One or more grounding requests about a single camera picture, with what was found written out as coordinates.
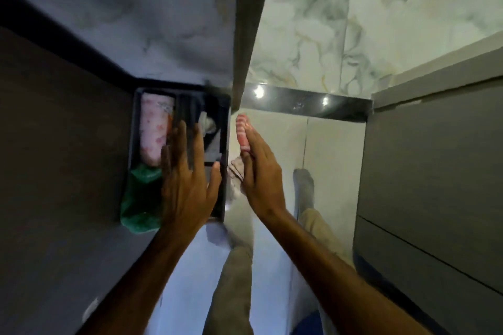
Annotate green rolled cloth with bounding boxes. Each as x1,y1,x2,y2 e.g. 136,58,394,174
119,164,164,236

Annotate black glossy skirting strip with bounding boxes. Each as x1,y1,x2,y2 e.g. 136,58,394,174
240,81,374,124

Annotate low grey drawer front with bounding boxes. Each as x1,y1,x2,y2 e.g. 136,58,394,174
352,216,503,335

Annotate person's right forearm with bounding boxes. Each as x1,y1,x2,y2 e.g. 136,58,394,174
257,208,433,335

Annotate person's right hand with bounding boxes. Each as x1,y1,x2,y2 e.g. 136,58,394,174
240,125,287,222

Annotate white rolled cloth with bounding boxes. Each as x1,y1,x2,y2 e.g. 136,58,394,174
198,111,217,136

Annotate pink patterned rolled cloth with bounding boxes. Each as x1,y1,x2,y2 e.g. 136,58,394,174
139,91,176,167

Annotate light grey sock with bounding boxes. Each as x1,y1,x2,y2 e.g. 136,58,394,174
227,156,247,204

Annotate dark brown wooden shelf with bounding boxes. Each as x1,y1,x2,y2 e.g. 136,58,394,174
0,0,166,335

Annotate brown wooden panel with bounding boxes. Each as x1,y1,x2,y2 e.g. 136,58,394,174
231,0,277,112

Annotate tall grey drawer front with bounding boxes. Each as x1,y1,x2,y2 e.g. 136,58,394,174
357,79,503,294

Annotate pink striped sock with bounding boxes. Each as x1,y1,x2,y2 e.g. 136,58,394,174
235,113,255,153

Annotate person's left forearm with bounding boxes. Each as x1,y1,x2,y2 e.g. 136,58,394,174
77,225,207,335

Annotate dark grey organiser box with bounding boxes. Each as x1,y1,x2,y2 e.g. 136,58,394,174
125,85,232,225

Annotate person's left hand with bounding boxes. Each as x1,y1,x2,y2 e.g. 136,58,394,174
160,121,223,232

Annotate khaki trousers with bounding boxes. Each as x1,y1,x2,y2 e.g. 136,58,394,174
202,208,357,335

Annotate grey cabinet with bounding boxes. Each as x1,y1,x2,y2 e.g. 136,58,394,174
351,30,503,335

